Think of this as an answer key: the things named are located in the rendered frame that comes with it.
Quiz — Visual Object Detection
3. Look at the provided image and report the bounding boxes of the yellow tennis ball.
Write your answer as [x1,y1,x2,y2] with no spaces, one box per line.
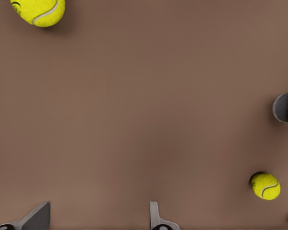
[10,0,66,28]
[250,172,281,200]

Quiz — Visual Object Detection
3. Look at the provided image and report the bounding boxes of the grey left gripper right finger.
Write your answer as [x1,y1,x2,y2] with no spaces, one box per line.
[149,201,181,230]

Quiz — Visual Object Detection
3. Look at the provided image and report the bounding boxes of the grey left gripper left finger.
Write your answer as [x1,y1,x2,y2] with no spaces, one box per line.
[0,201,51,230]

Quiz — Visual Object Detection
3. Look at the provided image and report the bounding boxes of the grey tennis tube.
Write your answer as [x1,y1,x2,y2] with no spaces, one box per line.
[272,92,288,125]

